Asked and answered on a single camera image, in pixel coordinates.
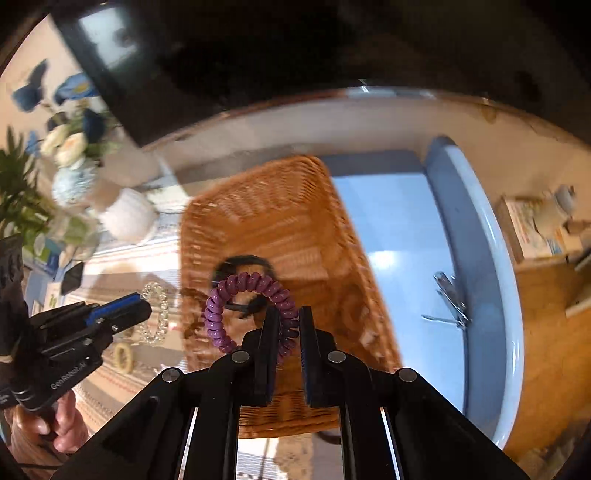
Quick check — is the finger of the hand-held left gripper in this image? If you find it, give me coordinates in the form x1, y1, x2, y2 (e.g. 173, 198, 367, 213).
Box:
85, 292, 145, 325
90, 302, 153, 340

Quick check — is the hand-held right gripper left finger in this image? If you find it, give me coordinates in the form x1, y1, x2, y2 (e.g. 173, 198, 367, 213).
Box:
51, 308, 281, 480

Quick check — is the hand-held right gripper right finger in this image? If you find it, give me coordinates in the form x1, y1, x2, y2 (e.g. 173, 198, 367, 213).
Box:
299, 305, 532, 480

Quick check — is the purple spiral hair tie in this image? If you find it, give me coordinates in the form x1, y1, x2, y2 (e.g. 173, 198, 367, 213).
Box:
203, 272, 301, 356

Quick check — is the brown wicker basket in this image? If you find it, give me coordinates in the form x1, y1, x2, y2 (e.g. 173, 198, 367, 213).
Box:
178, 155, 405, 439

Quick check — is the person's left hand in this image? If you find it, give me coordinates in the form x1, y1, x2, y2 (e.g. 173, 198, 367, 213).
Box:
8, 391, 89, 457

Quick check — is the small black box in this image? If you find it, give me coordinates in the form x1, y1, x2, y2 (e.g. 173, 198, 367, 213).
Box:
60, 263, 85, 296

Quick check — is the brown hair clip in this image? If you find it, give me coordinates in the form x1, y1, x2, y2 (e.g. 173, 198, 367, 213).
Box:
179, 286, 209, 343

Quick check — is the clear glass vase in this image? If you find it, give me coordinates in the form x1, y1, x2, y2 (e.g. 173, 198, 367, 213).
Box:
45, 207, 103, 260

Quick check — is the white ribbed vase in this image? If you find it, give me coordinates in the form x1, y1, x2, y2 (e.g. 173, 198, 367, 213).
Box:
99, 188, 156, 246

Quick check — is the green leafy plant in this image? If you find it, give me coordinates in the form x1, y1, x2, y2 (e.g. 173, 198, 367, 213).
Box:
0, 128, 52, 241

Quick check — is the metal nail clipper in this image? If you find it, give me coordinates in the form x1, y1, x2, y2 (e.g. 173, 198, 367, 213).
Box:
421, 272, 470, 329

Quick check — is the blue and white flower bouquet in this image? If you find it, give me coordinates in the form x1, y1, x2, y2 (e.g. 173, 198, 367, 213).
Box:
11, 59, 122, 208

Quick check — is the blue plastic tray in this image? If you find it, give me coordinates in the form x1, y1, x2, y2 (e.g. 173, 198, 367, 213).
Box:
322, 136, 526, 457

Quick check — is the black framed screen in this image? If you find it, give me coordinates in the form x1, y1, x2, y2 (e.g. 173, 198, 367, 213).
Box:
52, 0, 370, 148

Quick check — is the printed cardboard box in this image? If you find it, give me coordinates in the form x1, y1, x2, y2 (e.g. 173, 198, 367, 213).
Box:
496, 185, 580, 265

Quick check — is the pearl bracelet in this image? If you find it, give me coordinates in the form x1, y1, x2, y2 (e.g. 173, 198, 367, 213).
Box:
135, 282, 170, 345

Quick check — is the cream oval hair ring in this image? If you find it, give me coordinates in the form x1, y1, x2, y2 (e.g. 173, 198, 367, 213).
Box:
112, 343, 135, 375

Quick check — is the black hair tie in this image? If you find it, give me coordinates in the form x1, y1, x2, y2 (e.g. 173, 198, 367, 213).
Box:
210, 255, 279, 320

